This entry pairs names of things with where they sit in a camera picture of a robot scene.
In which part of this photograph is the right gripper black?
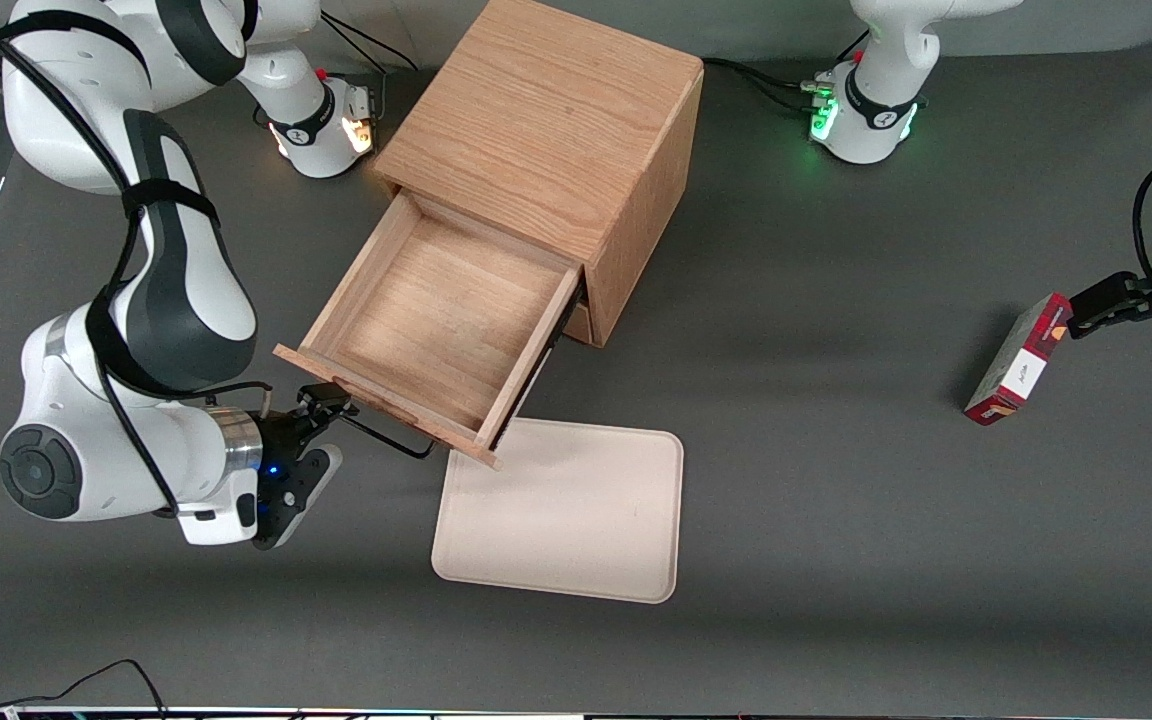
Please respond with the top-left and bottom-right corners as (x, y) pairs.
(258, 384), (352, 481)

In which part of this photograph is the black wire drawer handle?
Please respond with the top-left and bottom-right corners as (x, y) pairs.
(341, 408), (437, 461)

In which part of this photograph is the wooden drawer with light interior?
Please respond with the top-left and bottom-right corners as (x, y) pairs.
(273, 190), (587, 471)

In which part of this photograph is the wooden drawer cabinet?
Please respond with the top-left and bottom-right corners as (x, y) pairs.
(373, 0), (705, 348)

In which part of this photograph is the red and white box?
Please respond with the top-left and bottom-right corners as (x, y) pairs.
(964, 292), (1074, 427)

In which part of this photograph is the beige rectangular tray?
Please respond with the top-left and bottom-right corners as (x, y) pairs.
(431, 417), (685, 605)

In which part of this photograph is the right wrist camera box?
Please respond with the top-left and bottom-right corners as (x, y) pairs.
(254, 445), (343, 551)

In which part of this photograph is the black cable along right arm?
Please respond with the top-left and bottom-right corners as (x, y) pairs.
(0, 10), (277, 516)

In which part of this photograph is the black cable on table edge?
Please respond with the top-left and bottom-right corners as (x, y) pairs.
(0, 659), (169, 717)

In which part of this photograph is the black cable at right base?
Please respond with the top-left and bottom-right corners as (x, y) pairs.
(321, 12), (420, 73)

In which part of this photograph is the black cable at base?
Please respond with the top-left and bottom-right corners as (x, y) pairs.
(321, 12), (420, 73)
(704, 57), (822, 93)
(736, 68), (827, 111)

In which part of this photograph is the black cable at left base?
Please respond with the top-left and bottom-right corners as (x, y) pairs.
(704, 57), (822, 93)
(736, 68), (827, 111)

